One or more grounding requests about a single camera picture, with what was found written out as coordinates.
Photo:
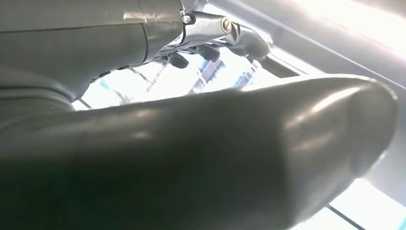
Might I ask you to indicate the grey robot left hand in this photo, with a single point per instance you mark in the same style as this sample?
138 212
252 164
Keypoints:
190 158

